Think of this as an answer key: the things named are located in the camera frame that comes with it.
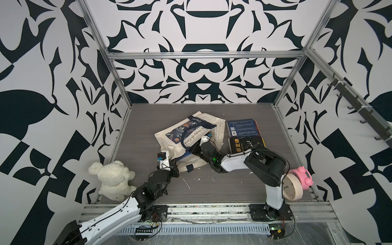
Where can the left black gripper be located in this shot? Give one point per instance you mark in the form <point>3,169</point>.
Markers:
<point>173,169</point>

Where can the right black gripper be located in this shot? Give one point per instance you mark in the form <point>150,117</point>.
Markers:
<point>194,148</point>

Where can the black spine book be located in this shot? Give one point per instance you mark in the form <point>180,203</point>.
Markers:
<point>244,143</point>

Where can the cream canvas tote bag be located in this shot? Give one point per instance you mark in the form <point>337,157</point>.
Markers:
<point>181,139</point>

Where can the blue classics book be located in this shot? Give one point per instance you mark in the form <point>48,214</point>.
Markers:
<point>242,128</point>

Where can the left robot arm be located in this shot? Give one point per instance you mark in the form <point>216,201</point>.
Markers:
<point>137,207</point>

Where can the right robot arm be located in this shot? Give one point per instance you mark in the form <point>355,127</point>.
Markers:
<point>267,165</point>

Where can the white plush teddy bear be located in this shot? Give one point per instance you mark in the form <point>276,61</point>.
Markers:
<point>114,178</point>

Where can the left electronics board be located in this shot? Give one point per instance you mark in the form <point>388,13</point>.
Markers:
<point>142,233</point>

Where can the electronics board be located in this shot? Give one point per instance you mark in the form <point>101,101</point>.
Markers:
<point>142,233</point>
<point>277,232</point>

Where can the beige round clock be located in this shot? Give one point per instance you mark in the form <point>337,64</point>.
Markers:
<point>292,188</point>

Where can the pink alarm clock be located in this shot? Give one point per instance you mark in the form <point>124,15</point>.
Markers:
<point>304,177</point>

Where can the right electronics board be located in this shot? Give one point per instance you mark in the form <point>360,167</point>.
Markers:
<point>277,232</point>

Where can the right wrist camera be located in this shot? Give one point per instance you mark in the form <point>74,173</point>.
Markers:
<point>205,139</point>

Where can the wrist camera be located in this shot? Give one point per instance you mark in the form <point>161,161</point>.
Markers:
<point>205,139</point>
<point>163,159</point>

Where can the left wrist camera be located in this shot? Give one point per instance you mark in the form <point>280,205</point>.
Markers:
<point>163,159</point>

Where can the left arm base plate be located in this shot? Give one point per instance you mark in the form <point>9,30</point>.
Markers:
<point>154,213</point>

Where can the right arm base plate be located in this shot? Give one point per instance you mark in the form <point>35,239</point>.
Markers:
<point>265,213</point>

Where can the aluminium front rail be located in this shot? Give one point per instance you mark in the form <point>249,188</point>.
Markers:
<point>216,212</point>

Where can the black wall hook rack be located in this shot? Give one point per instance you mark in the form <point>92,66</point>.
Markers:
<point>357,104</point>

